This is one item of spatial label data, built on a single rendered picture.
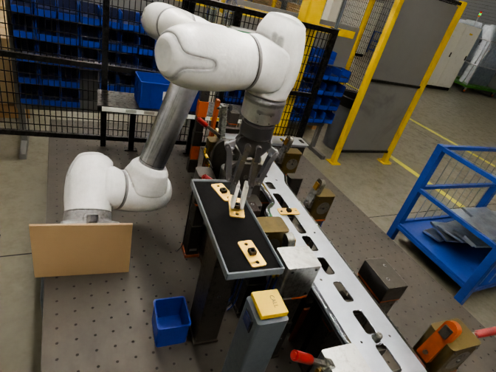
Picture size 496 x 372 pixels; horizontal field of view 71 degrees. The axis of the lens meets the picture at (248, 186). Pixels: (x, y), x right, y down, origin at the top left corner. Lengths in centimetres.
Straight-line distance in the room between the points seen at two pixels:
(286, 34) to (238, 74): 12
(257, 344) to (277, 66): 55
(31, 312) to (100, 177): 106
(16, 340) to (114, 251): 94
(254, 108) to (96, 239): 74
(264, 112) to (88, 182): 76
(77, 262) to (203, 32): 93
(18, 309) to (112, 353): 111
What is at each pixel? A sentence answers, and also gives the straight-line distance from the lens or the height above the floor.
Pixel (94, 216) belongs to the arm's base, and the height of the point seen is 90.
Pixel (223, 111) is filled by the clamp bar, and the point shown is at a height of 119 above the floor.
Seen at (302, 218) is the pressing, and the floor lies 100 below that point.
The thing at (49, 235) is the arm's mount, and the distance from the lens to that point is 124.
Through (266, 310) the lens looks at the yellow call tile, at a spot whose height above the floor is 116.
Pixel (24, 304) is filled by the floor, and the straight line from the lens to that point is 223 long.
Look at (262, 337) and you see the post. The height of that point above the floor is 110.
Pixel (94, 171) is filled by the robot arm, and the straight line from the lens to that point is 131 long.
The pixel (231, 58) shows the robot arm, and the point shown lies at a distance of 61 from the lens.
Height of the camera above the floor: 169
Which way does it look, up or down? 30 degrees down
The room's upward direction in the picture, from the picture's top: 16 degrees clockwise
